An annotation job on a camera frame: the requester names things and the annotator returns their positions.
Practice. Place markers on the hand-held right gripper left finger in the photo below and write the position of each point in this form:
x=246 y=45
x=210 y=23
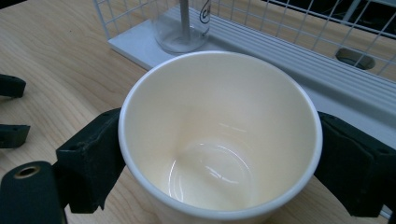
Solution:
x=90 y=161

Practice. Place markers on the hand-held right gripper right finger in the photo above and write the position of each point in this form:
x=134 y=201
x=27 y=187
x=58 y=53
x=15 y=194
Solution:
x=358 y=165

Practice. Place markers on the cream ceramic mug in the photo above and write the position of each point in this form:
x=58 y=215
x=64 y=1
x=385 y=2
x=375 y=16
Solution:
x=218 y=124

